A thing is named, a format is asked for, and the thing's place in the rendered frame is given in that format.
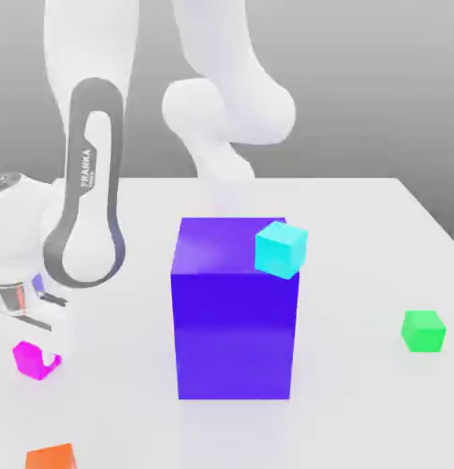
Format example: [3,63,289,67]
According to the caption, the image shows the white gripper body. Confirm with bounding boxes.
[0,309,75,355]

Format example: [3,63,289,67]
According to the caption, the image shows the small magenta cube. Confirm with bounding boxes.
[12,340,63,382]

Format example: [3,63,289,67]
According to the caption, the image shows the small orange cube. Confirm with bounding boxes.
[25,442,78,469]

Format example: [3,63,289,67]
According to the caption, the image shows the small cyan cube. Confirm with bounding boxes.
[254,220,309,281]

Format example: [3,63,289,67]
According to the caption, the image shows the small green cube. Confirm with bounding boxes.
[400,309,448,354]

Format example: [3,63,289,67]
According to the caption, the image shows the large purple box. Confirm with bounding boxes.
[170,216,300,401]

